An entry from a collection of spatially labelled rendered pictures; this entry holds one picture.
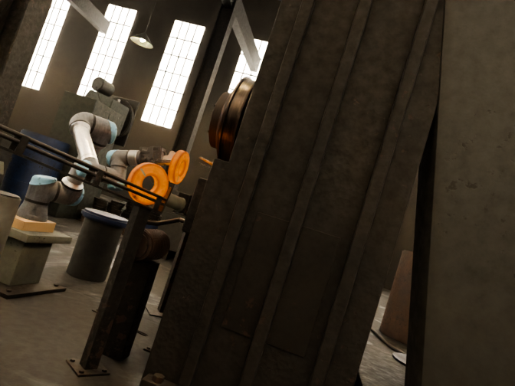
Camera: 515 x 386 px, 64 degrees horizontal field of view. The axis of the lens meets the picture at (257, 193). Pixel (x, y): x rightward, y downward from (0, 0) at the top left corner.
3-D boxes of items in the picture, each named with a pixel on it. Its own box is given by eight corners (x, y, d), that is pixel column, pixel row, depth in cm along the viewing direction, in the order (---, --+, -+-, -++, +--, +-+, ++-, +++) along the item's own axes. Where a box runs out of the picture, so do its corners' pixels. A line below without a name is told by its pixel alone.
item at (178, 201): (182, 213, 162) (188, 199, 163) (164, 205, 156) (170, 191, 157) (173, 210, 166) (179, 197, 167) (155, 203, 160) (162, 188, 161)
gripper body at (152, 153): (161, 145, 188) (136, 145, 189) (160, 165, 187) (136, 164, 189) (167, 149, 195) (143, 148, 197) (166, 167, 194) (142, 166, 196)
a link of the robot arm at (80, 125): (70, 100, 204) (87, 163, 174) (91, 109, 212) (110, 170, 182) (59, 119, 208) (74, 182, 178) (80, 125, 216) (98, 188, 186)
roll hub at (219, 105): (226, 155, 215) (242, 105, 216) (212, 142, 187) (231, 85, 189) (216, 152, 216) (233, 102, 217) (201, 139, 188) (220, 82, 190)
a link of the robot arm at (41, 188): (21, 194, 216) (30, 170, 216) (47, 200, 225) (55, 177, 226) (28, 199, 207) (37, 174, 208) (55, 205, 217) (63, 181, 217)
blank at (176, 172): (192, 157, 198) (186, 155, 198) (183, 147, 183) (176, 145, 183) (181, 187, 196) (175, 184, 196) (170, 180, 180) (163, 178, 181)
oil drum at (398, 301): (429, 344, 444) (451, 264, 449) (445, 359, 385) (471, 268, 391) (375, 325, 454) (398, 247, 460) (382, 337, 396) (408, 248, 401)
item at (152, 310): (172, 307, 264) (208, 201, 269) (183, 322, 240) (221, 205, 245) (142, 301, 256) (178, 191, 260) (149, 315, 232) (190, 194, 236)
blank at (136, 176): (144, 213, 152) (139, 211, 155) (175, 188, 160) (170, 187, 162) (123, 180, 144) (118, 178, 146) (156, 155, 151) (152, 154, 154)
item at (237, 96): (242, 180, 222) (268, 99, 225) (221, 165, 175) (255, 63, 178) (231, 177, 223) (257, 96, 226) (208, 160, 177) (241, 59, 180)
